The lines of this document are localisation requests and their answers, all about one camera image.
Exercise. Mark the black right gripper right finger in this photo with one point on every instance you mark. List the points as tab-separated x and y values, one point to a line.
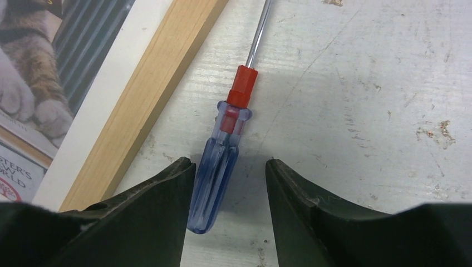
314	227

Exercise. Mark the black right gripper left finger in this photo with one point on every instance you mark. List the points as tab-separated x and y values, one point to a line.
142	226

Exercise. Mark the blue red screwdriver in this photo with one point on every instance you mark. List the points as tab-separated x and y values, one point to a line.
222	148

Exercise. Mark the wooden picture frame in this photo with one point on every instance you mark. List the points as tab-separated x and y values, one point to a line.
154	48

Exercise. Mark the cat photo print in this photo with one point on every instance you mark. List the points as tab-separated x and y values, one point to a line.
51	52

